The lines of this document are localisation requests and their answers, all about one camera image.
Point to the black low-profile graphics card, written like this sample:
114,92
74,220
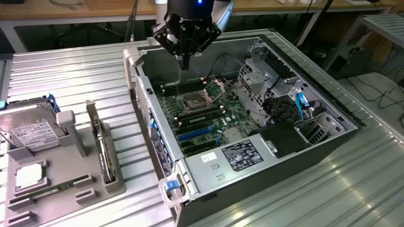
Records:
102,142

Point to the silver chipset heatsink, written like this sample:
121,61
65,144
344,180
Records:
236,136

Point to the wooden desk grey frame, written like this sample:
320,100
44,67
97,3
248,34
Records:
284,7
62,11

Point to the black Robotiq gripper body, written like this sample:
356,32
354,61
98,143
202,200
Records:
189,11

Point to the green RAM stick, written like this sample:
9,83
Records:
201,119
60,185

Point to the hard disk with blue carrier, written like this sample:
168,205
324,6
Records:
34,127

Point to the black plastic shroud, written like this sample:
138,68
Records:
280,139

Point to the black case knob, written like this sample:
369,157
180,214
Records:
149,90

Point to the thin metal locking lever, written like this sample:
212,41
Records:
177,88

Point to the silver metal drive cage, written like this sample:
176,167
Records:
252,78

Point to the silver CPU chip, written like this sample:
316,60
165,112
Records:
28,176

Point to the blue expansion slot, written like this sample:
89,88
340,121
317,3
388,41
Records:
193,134

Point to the metal socket cover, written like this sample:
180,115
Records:
217,88

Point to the blue case latch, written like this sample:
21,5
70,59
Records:
170,185

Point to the grey metal slat table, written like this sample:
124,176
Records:
386,27

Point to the open black PC case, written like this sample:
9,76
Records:
314,151

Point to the silver disk bay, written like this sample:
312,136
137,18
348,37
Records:
328,125

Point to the blue slot retainer tab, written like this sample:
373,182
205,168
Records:
169,162
161,142
152,123
165,151

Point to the green motherboard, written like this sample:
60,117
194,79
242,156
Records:
233,111

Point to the grey plastic parts rack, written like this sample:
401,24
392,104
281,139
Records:
62,170

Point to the black expansion slot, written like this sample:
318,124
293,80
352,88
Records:
198,143
201,149

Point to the dark equipment box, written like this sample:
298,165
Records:
349,61

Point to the silver power supply unit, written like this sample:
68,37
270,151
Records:
205,175

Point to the CPU socket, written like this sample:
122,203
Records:
193,102

